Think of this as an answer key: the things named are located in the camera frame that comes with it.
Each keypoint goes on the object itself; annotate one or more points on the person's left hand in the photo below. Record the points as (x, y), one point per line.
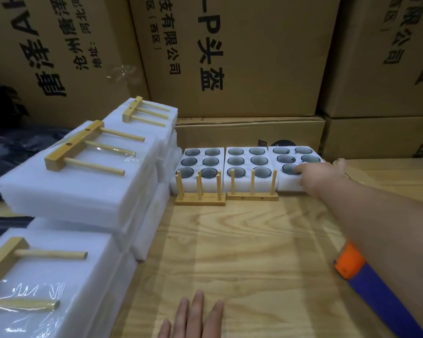
(194, 324)

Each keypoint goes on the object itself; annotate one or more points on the stack of white foam trays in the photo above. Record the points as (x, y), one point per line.
(218, 183)

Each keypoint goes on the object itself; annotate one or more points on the person's right hand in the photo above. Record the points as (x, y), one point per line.
(321, 178)

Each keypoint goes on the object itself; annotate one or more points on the orange and blue tape dispenser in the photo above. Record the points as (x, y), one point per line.
(381, 299)

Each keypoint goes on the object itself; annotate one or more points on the person's right forearm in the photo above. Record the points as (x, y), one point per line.
(388, 243)

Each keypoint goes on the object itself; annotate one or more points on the black plastic bags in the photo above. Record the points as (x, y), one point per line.
(7, 221)

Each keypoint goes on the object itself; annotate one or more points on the black plastic bag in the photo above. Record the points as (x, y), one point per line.
(14, 148)

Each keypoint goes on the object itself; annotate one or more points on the set of grey glass cups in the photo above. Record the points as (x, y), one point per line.
(287, 159)

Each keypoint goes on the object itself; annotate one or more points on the small black object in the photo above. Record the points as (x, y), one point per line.
(283, 143)

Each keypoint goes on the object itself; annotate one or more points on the stack of brown cardboard boxes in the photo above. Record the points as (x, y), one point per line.
(254, 52)

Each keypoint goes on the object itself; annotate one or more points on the row of wooden peg racks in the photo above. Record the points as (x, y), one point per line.
(197, 200)

